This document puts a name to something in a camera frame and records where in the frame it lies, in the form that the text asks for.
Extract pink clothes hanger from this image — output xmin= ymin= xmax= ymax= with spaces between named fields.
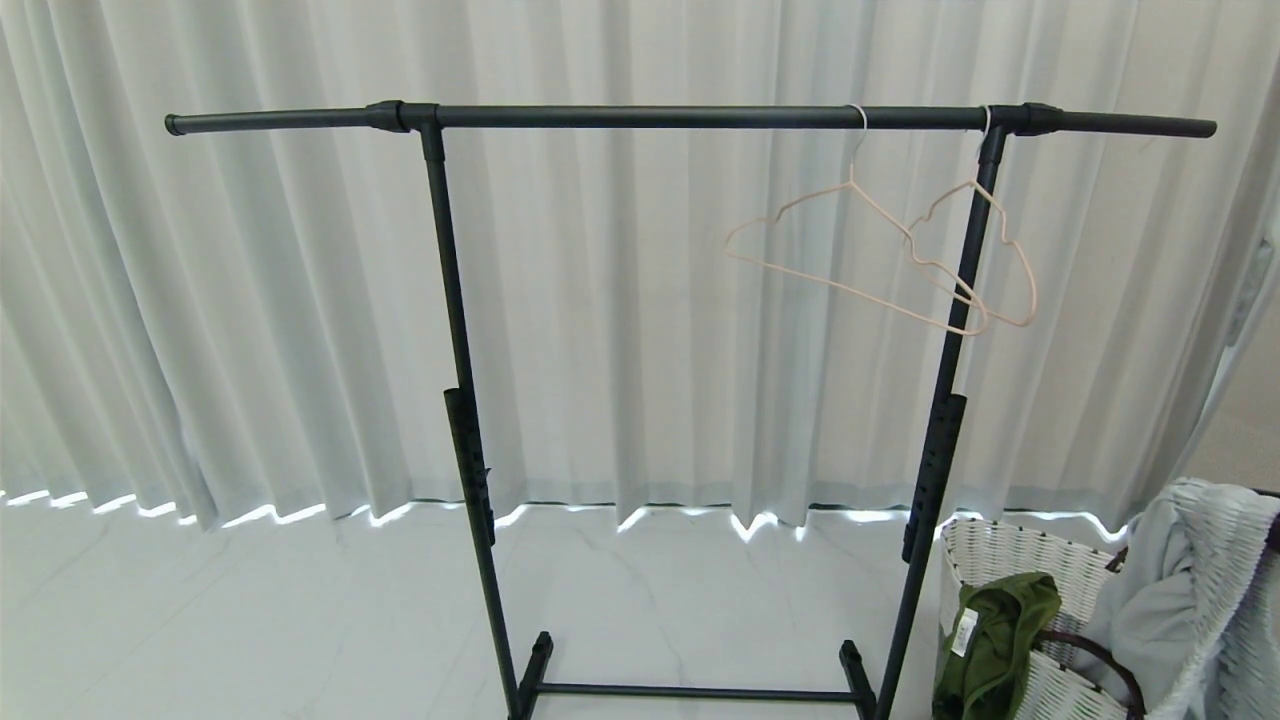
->
xmin=724 ymin=105 xmax=991 ymax=337
xmin=905 ymin=105 xmax=1038 ymax=328

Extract pale grey shorts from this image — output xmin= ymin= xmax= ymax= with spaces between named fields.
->
xmin=1075 ymin=478 xmax=1280 ymax=720

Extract black clothes rack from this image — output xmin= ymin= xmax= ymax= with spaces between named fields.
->
xmin=163 ymin=100 xmax=1219 ymax=720

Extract white laundry basket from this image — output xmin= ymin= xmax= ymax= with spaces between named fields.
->
xmin=935 ymin=515 xmax=1280 ymax=720

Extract white curtain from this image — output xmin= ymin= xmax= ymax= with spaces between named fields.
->
xmin=0 ymin=0 xmax=1280 ymax=531

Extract green garment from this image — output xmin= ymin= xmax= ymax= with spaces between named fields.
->
xmin=932 ymin=572 xmax=1063 ymax=720

